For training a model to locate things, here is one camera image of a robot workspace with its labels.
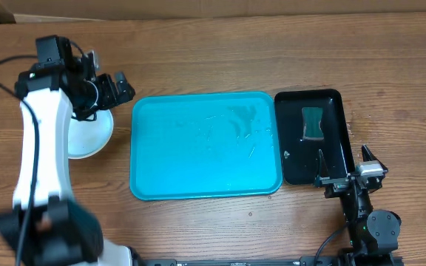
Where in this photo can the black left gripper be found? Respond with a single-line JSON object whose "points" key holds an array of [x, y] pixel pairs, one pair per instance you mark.
{"points": [[115, 96]]}

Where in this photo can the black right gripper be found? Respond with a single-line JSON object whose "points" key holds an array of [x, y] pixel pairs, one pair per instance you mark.
{"points": [[342, 182]]}

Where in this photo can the light blue plate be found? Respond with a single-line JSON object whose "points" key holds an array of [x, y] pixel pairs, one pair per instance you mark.
{"points": [[86, 138]]}

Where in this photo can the green white sponge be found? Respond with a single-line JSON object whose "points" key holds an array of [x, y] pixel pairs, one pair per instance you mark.
{"points": [[312, 118]]}

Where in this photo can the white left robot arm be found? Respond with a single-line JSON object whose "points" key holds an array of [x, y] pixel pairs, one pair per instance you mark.
{"points": [[46, 226]]}

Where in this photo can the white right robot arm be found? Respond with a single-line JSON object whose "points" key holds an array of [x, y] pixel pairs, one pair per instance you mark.
{"points": [[373, 233]]}

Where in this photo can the black rectangular tray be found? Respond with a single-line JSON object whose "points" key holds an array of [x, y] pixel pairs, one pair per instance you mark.
{"points": [[299, 156]]}

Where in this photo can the teal plastic tray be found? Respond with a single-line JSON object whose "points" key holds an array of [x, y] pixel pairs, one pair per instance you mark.
{"points": [[204, 146]]}

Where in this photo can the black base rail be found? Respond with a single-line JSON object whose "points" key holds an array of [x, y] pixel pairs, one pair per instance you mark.
{"points": [[235, 262]]}

